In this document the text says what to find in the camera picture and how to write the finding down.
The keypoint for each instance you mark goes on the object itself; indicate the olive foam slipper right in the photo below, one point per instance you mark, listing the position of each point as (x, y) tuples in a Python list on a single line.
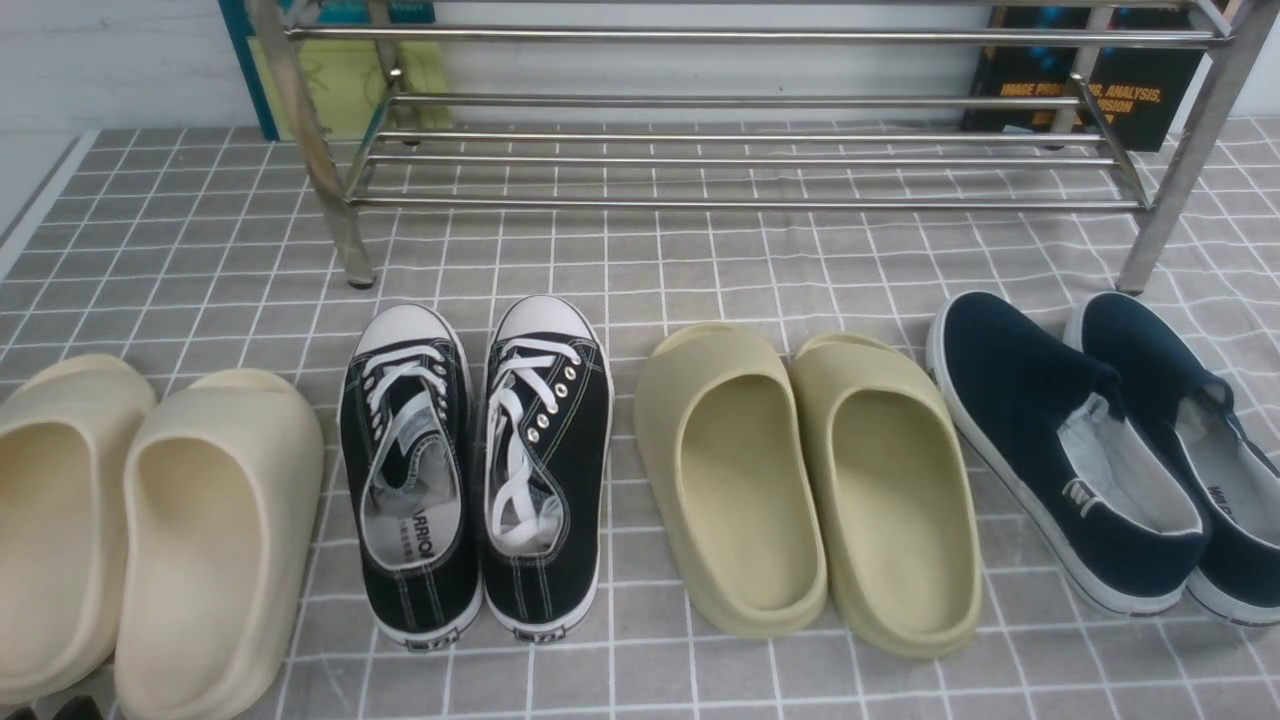
[(895, 506)]

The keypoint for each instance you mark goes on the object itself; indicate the black canvas sneaker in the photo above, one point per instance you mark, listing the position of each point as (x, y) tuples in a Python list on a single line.
[(403, 418), (548, 405)]

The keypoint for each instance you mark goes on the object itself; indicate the black book orange text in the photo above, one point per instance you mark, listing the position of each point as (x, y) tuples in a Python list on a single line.
[(1139, 90)]

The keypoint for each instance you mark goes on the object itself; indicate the cream foam slipper far left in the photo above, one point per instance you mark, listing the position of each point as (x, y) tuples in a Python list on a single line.
[(64, 437)]

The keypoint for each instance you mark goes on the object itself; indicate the olive foam slipper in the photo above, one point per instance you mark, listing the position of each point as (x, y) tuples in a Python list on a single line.
[(895, 506), (715, 420)]

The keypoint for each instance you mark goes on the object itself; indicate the navy slip-on shoe right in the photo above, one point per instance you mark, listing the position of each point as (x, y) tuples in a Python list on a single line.
[(1187, 415)]

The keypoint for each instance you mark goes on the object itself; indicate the navy slip-on shoe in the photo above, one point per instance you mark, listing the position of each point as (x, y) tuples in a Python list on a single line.
[(1187, 415), (1051, 423)]

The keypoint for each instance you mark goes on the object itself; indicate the olive foam slipper left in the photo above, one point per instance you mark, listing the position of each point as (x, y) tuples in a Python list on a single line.
[(715, 420)]

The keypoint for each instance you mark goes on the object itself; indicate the silver metal shoe rack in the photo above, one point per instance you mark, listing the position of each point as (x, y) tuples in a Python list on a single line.
[(1233, 47)]

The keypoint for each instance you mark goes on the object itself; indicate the cream foam slipper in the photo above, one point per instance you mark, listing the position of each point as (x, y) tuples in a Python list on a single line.
[(64, 437), (221, 485)]

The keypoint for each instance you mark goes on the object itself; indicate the navy slip-on shoe left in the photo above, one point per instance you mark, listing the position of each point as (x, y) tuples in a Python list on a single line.
[(1051, 423)]

